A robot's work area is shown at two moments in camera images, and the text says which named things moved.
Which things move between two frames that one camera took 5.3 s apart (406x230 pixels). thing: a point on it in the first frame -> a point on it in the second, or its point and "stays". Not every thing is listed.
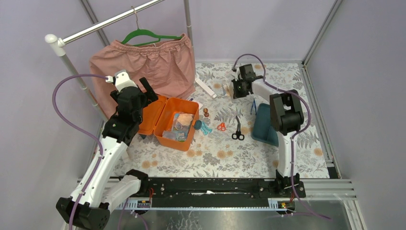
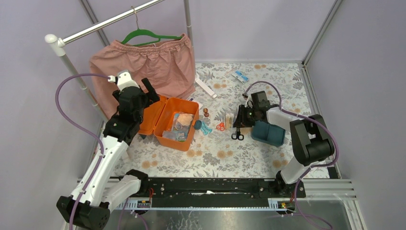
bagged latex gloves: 184,120 stays
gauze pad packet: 181,136 stays
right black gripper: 236,94 -> 241,120
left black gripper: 139,95 stays
